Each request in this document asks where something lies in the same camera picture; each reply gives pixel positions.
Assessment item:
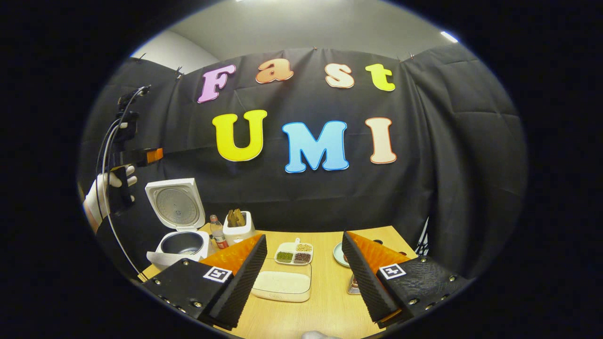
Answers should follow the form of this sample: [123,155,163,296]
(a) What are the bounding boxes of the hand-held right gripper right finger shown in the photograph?
[342,230,472,329]

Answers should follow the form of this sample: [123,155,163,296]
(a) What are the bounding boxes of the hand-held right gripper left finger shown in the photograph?
[141,234,268,330]

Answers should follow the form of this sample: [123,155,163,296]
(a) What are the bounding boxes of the white rice cooker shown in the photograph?
[145,178,210,270]

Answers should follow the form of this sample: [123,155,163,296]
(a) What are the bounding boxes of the pale green plate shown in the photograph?
[333,242,351,267]

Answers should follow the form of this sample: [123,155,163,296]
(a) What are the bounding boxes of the white toaster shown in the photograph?
[222,211,256,246]

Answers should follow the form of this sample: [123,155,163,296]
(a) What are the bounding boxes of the clear plastic water bottle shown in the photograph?
[210,215,229,250]

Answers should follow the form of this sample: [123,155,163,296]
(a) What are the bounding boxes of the white divided grain dish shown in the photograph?
[274,238,314,266]

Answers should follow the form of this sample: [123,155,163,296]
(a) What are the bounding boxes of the black backdrop cloth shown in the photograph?
[78,45,527,283]

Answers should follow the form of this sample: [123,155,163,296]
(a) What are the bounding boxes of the black camera cable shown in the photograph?
[96,87,151,222]

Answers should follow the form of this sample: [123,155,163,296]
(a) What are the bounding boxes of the white cable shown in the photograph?
[101,120,142,278]

